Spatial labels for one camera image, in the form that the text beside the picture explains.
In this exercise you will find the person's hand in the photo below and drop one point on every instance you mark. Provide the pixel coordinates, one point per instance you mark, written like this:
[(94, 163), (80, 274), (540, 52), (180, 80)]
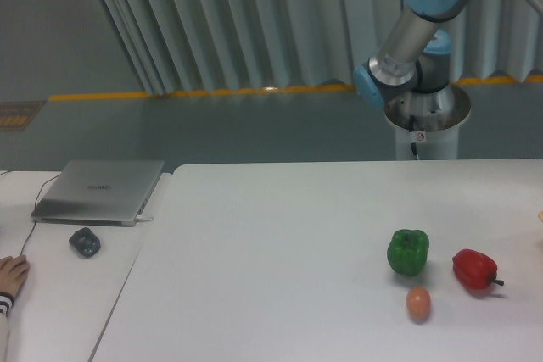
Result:
[(13, 274)]

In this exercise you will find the red bell pepper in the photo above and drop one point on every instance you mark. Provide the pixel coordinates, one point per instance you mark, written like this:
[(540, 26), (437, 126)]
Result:
[(475, 270)]

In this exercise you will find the white folded curtain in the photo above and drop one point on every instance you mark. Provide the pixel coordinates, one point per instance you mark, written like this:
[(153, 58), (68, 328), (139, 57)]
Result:
[(192, 45)]

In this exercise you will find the striped sleeve forearm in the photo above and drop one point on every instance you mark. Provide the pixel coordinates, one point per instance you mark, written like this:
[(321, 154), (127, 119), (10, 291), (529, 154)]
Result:
[(6, 303)]

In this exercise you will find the brown egg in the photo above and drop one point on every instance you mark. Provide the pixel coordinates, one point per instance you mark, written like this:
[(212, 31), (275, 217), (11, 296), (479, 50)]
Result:
[(418, 303)]

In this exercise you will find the small black device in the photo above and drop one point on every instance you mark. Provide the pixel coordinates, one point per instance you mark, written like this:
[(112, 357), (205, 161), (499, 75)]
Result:
[(85, 242)]

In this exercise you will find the green bell pepper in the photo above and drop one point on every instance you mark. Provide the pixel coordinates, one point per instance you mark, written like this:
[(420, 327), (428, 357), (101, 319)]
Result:
[(407, 252)]

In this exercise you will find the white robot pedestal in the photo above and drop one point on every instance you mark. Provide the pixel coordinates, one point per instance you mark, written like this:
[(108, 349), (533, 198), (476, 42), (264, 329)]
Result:
[(427, 125)]

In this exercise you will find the silver closed laptop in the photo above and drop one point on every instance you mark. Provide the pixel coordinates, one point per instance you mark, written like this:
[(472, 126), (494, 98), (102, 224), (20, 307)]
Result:
[(99, 192)]

